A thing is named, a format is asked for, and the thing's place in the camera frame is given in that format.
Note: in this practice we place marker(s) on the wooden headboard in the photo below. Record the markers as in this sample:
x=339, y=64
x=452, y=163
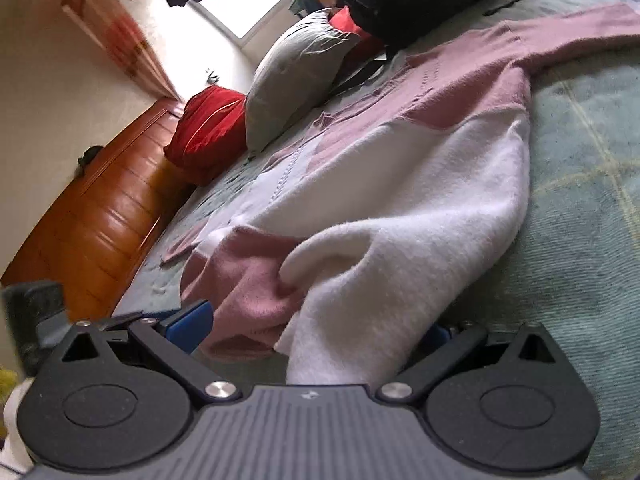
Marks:
x=97, y=233

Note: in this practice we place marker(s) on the red quilt left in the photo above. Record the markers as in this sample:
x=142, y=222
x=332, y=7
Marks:
x=210, y=135

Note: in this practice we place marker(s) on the red quilt right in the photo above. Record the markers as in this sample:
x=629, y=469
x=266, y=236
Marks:
x=367, y=46

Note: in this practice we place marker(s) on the pink and white sweater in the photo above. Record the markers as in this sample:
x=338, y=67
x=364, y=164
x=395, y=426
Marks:
x=355, y=238

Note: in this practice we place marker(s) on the grey green pillow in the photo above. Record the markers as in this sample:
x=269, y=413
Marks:
x=294, y=76

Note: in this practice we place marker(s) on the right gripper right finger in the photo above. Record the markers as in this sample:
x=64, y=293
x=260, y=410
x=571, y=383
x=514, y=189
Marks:
x=500, y=400

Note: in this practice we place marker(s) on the red plaid curtain left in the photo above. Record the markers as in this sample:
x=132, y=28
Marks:
x=112, y=28

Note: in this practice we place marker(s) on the green plaid bed blanket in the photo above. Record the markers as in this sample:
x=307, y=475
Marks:
x=573, y=265

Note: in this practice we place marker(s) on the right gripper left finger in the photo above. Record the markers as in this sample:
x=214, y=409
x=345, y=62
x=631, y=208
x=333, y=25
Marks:
x=114, y=399

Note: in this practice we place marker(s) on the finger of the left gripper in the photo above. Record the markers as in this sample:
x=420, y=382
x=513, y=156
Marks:
x=119, y=322

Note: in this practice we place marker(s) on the red quilt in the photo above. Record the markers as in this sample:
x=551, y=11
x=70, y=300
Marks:
x=210, y=135
x=367, y=46

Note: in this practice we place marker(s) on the white fleece left forearm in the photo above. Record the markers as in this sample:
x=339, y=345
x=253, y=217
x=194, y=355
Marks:
x=15, y=461

